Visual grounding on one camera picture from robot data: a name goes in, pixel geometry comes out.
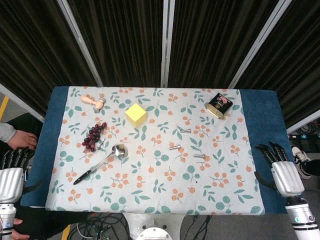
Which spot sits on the wooden toy mallet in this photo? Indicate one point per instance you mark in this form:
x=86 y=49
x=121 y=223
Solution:
x=100 y=103

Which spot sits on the yellow floor tape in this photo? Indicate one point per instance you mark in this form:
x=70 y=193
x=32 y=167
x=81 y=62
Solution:
x=3 y=107
x=65 y=232

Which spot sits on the floral print tablecloth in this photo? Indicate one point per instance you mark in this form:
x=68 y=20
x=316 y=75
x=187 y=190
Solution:
x=155 y=175

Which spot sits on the black pleated curtain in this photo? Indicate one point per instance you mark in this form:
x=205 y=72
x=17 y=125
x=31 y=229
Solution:
x=212 y=42
x=295 y=62
x=37 y=50
x=120 y=42

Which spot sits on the metal bolt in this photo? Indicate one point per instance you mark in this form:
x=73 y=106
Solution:
x=174 y=147
x=185 y=130
x=200 y=156

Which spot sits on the yellow cube block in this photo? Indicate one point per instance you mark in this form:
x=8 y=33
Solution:
x=135 y=116

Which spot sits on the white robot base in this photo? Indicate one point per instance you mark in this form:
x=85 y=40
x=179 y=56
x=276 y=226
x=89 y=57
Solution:
x=155 y=227

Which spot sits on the black sleeved forearm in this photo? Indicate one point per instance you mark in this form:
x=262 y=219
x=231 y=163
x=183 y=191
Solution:
x=50 y=222

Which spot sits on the blue covered table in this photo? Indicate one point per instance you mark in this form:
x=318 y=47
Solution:
x=265 y=117

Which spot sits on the black gold meat tin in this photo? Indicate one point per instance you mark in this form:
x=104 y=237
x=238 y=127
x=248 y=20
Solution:
x=220 y=105

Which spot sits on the white black sneaker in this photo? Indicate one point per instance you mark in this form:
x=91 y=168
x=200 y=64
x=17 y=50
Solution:
x=300 y=160

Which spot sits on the grey sleeved forearm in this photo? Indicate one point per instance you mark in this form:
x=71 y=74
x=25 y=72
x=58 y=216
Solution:
x=6 y=132

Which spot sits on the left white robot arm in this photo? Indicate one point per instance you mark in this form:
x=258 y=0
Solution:
x=6 y=220

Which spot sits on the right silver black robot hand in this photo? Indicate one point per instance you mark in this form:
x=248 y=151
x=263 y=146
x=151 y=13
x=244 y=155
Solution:
x=287 y=177

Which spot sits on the black trouser leg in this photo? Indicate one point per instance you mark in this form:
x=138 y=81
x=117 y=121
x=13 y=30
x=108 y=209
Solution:
x=313 y=167

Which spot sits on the person's bare hand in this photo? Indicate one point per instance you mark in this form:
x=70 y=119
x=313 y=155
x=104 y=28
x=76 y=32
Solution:
x=23 y=140
x=18 y=232

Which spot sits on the dark red grape bunch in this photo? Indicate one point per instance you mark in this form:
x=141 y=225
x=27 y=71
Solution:
x=93 y=136

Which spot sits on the aluminium frame post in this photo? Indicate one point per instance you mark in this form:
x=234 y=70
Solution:
x=80 y=42
x=260 y=42
x=302 y=126
x=167 y=42
x=22 y=102

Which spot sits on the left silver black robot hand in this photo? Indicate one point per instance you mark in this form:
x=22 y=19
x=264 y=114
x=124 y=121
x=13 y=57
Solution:
x=11 y=182

